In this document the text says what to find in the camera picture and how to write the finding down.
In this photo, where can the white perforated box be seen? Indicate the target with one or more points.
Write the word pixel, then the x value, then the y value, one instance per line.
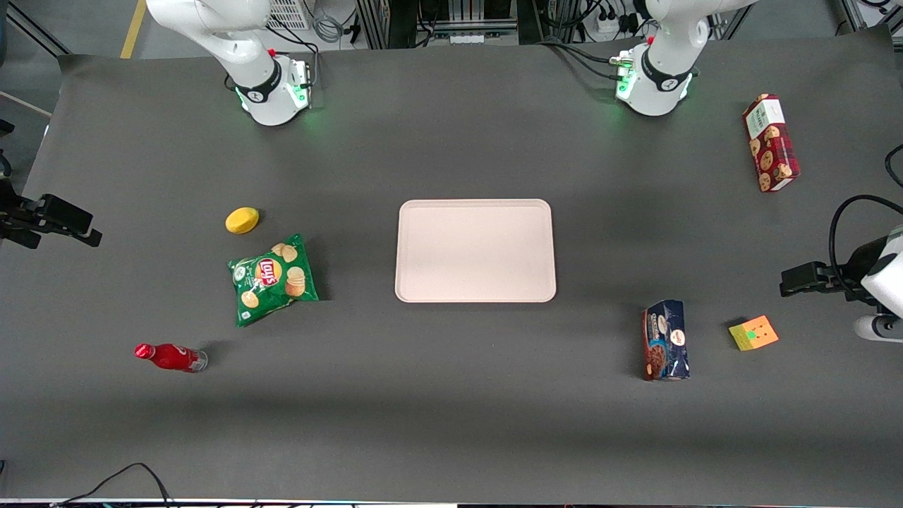
pixel 289 13

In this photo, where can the pale pink plastic tray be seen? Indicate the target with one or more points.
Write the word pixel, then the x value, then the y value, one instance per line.
pixel 474 250

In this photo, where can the colourful puzzle cube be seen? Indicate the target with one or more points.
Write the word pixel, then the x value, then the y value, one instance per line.
pixel 753 333

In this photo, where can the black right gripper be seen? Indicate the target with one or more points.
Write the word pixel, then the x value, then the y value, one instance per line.
pixel 15 213

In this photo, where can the blue cookie box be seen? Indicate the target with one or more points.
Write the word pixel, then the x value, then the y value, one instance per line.
pixel 665 341

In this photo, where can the yellow lemon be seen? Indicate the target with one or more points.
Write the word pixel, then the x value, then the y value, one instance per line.
pixel 242 220

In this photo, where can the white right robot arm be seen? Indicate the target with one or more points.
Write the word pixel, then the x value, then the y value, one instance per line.
pixel 264 85

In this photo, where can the dark equipment rack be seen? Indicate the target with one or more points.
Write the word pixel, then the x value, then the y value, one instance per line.
pixel 462 17

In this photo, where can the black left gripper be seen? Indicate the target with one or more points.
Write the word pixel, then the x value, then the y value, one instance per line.
pixel 849 274

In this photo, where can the green chips bag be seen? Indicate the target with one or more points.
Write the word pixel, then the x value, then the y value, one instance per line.
pixel 271 281

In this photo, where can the red soda bottle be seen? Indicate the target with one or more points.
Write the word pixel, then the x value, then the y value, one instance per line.
pixel 169 357

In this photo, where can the white power strip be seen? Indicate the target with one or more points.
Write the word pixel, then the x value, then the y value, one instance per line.
pixel 612 25

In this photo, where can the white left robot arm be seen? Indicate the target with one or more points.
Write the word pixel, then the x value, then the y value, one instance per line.
pixel 656 85

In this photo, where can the dark grey table mat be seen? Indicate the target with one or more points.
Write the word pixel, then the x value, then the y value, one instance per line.
pixel 451 423

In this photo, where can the red cookie box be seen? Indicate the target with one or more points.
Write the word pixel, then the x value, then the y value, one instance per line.
pixel 770 144

